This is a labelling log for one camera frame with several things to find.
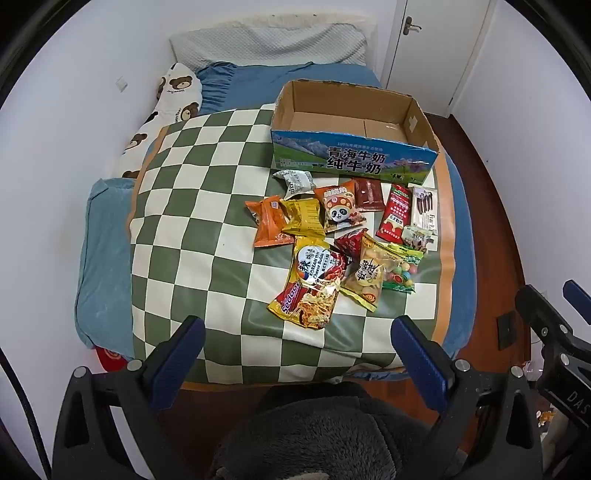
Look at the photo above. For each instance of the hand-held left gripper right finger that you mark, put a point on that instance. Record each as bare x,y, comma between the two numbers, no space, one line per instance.
420,364

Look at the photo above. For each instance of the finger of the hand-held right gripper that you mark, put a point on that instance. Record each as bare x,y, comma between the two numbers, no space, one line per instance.
579,300
542,318

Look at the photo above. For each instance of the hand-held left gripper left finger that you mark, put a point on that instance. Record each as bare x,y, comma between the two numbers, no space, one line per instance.
178,362

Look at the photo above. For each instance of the green candy packet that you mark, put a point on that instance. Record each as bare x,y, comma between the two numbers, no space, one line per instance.
405,274

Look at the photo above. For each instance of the beige snack packet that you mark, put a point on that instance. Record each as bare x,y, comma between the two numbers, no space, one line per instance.
367,277

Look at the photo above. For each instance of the small cow print packet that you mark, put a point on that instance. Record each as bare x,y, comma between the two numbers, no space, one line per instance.
417,239

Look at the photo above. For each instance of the large yellow noodle packet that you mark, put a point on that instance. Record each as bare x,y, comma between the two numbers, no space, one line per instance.
309,290

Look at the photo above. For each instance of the small red snack packet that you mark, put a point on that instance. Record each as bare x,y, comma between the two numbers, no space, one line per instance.
349,242

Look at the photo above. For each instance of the long red snack packet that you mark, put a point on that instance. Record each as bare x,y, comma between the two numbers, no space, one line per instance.
395,214

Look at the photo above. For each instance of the white chocolate stick box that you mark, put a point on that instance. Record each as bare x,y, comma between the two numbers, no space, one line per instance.
424,207

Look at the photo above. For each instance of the orange snack packet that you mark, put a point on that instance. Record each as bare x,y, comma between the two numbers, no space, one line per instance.
270,224

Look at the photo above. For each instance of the dark red snack packet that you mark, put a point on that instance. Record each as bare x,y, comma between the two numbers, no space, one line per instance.
369,196

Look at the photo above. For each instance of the panda print snack packet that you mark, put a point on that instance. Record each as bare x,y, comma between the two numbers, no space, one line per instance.
339,207

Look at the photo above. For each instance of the small yellow snack packet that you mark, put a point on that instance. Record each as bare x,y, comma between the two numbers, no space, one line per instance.
302,217

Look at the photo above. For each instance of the grey white snack packet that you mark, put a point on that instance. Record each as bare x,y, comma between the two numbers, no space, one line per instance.
293,182

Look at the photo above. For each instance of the printed cardboard box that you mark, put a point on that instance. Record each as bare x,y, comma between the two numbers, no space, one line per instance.
351,159

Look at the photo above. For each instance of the red bag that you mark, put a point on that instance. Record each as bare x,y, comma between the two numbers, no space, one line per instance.
111,360

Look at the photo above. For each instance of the grey fleece clothing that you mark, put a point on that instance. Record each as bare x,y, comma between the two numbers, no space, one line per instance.
314,438

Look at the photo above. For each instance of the green white checkered blanket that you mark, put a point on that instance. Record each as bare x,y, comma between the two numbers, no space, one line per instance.
198,207

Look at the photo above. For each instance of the bear print pillow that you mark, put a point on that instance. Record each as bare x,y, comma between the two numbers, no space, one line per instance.
175,92

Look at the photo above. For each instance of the white door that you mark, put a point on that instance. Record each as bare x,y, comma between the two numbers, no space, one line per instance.
438,55

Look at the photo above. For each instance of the white pillow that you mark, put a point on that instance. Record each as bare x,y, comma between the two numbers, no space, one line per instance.
258,44

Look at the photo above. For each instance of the dark wall socket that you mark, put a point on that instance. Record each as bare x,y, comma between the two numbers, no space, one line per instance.
506,330

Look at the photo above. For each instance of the white wall switch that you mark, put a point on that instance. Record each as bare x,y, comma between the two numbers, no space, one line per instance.
121,84

